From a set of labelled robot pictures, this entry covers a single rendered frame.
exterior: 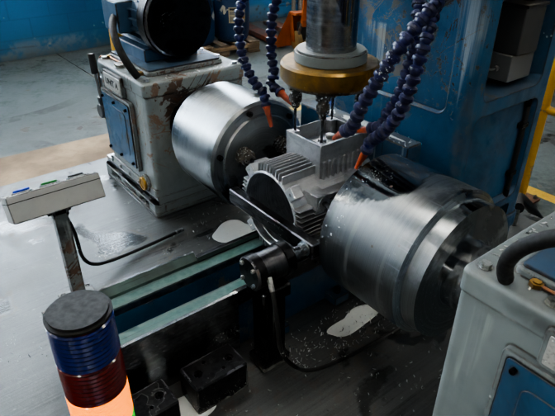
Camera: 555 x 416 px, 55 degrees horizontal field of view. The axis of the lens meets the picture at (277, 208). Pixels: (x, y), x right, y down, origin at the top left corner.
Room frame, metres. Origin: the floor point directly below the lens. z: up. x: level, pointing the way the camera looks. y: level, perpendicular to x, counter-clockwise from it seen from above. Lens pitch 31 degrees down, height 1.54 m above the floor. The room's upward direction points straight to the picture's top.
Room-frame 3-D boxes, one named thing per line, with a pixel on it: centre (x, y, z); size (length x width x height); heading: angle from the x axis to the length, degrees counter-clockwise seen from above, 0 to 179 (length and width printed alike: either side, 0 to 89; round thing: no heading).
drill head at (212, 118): (1.18, 0.12, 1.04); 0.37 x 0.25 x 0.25; 38
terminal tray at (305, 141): (0.96, -0.09, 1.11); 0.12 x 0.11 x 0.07; 128
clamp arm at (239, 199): (0.84, 0.01, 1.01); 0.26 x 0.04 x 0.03; 38
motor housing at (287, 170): (0.93, -0.06, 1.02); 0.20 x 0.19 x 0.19; 128
